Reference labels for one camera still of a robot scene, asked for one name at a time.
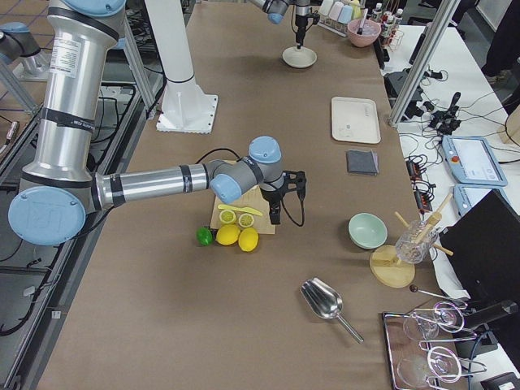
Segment whole lemon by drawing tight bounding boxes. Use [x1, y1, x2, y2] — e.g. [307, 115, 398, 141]
[215, 224, 241, 245]
[238, 227, 259, 253]

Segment lower lemon half slice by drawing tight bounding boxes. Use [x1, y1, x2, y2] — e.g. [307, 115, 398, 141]
[219, 210, 237, 225]

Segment pink ice bowl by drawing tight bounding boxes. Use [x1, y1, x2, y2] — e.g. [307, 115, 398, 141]
[347, 19, 381, 47]

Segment upper whole lemon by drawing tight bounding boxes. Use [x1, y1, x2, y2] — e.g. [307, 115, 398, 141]
[238, 227, 259, 253]

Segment clear textured glass cup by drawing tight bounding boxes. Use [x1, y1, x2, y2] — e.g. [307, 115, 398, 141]
[395, 220, 438, 264]

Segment yellow plastic knife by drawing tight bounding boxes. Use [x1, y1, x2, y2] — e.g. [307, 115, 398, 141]
[217, 204, 263, 216]

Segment lower whole lemon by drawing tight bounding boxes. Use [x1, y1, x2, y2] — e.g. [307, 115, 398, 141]
[215, 224, 241, 245]

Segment metal ice scoop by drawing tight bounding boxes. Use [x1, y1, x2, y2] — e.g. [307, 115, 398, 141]
[301, 277, 364, 344]

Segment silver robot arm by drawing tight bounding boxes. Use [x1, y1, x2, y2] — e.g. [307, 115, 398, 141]
[250, 0, 313, 49]
[8, 1, 288, 246]

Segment bottle rack with bottles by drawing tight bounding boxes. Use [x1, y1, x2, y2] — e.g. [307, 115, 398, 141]
[370, 1, 404, 51]

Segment aluminium frame post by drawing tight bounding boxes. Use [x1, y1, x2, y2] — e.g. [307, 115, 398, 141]
[388, 0, 460, 128]

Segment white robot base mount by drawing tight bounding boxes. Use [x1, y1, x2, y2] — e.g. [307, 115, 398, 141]
[145, 0, 218, 134]

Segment black metal tray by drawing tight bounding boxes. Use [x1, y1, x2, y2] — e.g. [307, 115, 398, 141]
[380, 310, 520, 390]

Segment cream rabbit tray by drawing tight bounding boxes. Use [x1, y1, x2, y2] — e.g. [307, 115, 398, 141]
[331, 97, 381, 145]

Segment black handled metal tool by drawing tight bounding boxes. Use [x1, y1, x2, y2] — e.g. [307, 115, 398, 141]
[357, 8, 368, 35]

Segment mint green bowl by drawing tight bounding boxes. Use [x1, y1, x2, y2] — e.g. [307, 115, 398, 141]
[348, 213, 388, 249]

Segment green lime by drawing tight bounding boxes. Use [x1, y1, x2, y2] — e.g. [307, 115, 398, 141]
[196, 227, 214, 246]

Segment wooden cup rack stand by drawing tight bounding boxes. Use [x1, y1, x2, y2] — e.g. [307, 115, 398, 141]
[370, 193, 453, 288]

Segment upper teach pendant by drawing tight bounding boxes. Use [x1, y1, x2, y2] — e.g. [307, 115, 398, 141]
[441, 136, 508, 187]

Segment lower teach pendant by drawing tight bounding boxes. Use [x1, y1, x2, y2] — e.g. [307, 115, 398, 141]
[453, 184, 508, 217]

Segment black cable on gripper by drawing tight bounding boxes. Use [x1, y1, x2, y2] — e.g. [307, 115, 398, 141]
[197, 148, 306, 228]

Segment pastel cups in rack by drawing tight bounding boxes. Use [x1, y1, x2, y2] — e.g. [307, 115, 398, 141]
[318, 0, 362, 26]

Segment teach pendant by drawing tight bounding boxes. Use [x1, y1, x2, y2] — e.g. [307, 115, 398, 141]
[441, 136, 508, 187]
[453, 184, 508, 217]

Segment wooden cutting board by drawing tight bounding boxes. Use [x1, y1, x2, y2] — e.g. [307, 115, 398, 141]
[210, 186, 275, 235]

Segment wine glass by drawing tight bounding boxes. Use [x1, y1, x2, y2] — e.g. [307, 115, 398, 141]
[403, 301, 465, 341]
[396, 346, 462, 389]

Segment cream round plate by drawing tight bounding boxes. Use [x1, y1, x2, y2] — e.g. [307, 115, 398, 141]
[282, 46, 317, 69]

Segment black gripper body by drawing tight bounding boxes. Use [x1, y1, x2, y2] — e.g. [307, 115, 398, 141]
[294, 0, 309, 43]
[261, 184, 284, 212]

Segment lemon half slice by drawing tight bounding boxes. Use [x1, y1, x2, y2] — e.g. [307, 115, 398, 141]
[237, 213, 255, 228]
[219, 210, 237, 225]

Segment grey folded cloth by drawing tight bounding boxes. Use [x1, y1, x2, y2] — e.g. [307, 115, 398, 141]
[346, 149, 379, 176]

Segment black monitor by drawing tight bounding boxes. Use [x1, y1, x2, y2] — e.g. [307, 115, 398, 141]
[440, 189, 519, 303]

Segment lower wine glass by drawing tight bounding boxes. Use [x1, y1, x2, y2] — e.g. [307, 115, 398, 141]
[396, 346, 462, 389]

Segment upper wine glass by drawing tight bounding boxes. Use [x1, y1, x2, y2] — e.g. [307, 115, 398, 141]
[403, 301, 465, 341]

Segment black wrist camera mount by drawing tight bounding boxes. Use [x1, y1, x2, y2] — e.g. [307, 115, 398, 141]
[282, 171, 306, 202]

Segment upper lemon half slice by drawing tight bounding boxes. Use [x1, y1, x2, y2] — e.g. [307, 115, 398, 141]
[237, 213, 255, 228]

